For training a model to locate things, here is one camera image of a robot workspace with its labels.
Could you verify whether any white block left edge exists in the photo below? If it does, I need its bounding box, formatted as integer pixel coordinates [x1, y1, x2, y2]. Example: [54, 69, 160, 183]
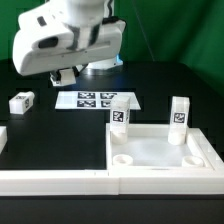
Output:
[0, 126, 7, 154]

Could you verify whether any white marker tag sheet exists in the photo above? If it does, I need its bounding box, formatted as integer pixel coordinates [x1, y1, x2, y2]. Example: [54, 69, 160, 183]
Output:
[55, 91, 141, 110]

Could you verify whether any white U-shaped obstacle fence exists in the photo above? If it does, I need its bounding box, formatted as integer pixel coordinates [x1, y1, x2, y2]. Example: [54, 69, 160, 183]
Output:
[0, 127, 224, 197]

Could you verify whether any white square table top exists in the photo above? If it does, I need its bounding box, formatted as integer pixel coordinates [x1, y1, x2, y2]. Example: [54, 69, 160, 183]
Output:
[106, 124, 216, 170]

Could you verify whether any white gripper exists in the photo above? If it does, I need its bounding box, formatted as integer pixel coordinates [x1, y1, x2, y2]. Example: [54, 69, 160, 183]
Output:
[12, 3, 126, 76]

